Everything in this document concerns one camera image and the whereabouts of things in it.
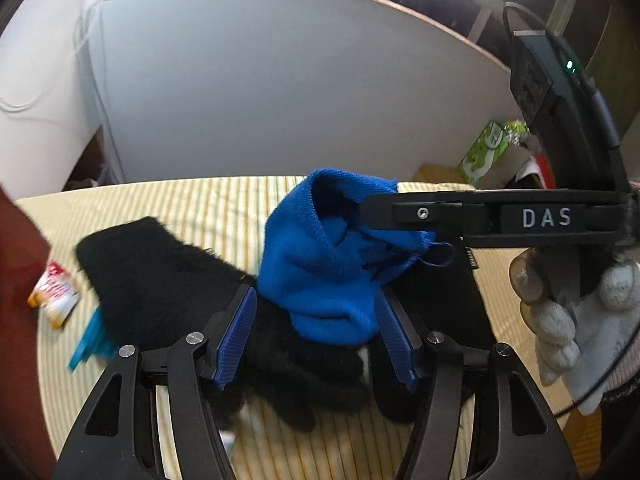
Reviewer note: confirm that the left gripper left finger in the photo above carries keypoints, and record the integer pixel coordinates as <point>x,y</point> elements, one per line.
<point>116,435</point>

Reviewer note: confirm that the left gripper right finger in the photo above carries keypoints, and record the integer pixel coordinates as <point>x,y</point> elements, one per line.
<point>514,433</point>

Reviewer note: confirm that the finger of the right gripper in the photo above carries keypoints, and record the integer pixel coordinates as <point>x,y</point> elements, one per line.
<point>462,213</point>

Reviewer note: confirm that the teal blue plastic item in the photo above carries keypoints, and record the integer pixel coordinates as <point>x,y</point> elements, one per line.
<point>93,342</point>

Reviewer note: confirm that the blue microfiber cloth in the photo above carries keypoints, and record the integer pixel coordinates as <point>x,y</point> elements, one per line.
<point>324,267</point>

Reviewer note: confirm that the black furry soft item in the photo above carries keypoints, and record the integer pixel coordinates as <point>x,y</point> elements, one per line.
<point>153,290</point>

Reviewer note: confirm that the black fabric pouch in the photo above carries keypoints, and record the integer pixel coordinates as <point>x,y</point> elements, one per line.
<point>446,299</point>

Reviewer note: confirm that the right hand in white glove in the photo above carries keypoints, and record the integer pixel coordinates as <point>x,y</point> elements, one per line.
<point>585,322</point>

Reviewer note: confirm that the green tissue box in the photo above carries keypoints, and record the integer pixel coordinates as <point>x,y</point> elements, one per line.
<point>496,155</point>

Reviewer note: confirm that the red cardboard box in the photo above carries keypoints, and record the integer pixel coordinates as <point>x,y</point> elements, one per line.
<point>24,255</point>

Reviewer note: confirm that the red and white snack packet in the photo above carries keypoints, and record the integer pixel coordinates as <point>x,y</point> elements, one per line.
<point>55,294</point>

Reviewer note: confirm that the striped yellow mat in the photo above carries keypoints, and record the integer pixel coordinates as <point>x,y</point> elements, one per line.
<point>226,216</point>

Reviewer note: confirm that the black camera module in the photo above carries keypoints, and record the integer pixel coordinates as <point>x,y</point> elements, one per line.
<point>567,113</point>

